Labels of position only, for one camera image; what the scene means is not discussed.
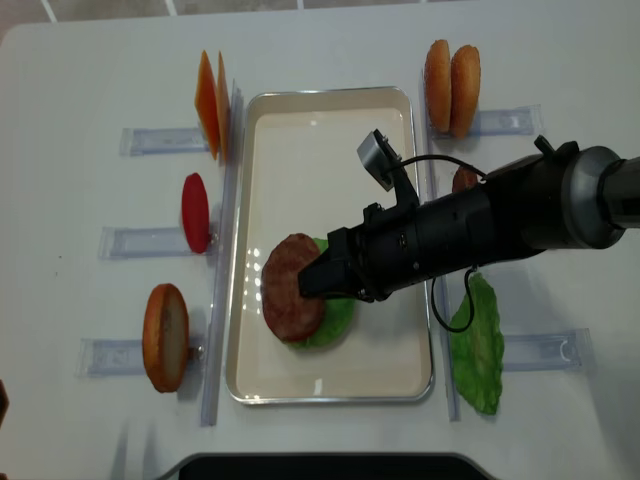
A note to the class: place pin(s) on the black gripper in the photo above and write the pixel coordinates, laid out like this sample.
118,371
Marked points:
437,238

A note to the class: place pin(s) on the brown meat patty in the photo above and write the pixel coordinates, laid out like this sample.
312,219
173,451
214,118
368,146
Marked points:
290,316

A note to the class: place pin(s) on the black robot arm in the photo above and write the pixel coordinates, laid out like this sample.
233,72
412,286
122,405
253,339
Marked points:
558,198

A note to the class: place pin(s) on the green lettuce leaf on tray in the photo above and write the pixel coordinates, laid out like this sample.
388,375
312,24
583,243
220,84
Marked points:
337,318

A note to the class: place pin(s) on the upright red tomato slice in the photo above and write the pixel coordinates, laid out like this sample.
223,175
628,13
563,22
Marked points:
195,214

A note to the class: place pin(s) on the right dark meat patty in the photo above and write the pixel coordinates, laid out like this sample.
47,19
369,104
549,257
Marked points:
464,179

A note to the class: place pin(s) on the upright green lettuce leaf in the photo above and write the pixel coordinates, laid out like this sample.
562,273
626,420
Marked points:
477,353

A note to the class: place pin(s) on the right orange cheese slice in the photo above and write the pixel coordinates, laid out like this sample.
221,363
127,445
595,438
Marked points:
223,108

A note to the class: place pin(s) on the orange cheese slice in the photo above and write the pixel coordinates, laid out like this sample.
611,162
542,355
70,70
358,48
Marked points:
205,102
223,108

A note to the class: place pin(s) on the left orange cheese slice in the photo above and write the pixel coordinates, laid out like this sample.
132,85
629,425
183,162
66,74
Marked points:
205,102

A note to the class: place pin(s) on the white rectangular metal tray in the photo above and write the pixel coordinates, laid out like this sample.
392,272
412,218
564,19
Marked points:
300,173

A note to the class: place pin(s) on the bun slice lower left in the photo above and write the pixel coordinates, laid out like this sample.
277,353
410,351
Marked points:
165,338

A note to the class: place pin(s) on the black object bottom edge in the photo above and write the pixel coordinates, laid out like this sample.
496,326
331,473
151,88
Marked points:
331,466

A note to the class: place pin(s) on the clear holder middle left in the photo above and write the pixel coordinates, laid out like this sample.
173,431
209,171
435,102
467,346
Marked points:
136,243

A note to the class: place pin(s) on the clear holder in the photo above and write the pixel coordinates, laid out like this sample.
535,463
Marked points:
136,243
110,358
570,350
140,141
520,121

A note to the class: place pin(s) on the left bun top right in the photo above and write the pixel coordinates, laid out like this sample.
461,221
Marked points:
437,79

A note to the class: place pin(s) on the clear holder lower right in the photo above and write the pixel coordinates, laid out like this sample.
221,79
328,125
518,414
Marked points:
570,350

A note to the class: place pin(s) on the clear holder upper left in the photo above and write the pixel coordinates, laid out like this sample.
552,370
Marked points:
140,141

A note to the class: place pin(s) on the clear holder lower left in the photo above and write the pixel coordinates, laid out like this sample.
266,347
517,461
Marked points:
110,358

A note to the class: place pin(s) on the clear holder upper right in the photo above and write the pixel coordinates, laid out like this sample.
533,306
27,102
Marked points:
520,121

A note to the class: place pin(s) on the brown object left edge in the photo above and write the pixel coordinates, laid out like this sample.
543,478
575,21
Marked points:
4,402

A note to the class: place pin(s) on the long clear rail left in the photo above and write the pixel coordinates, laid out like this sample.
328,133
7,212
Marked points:
225,252

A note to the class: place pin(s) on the long clear rail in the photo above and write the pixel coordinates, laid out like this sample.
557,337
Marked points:
225,252
440,295

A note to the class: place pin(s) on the long clear rail right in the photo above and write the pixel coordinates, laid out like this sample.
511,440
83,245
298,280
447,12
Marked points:
440,295

